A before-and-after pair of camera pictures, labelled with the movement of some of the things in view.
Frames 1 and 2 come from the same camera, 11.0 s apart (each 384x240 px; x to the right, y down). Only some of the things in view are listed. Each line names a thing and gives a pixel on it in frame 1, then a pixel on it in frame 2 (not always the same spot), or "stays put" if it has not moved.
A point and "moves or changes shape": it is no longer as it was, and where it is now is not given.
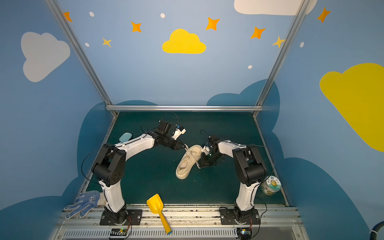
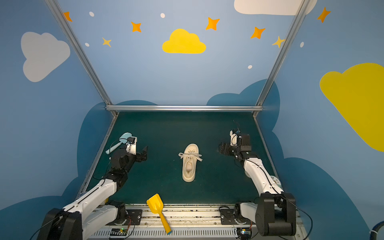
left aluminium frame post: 81,50 stays put
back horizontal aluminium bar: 184,108 stays put
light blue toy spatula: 125,137 stays put
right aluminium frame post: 281,56 stays put
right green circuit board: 244,233 stays put
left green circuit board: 118,232 stays put
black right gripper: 205,157 to 227,148
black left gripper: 177,144 to 140,155
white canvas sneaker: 192,155 moves or changes shape
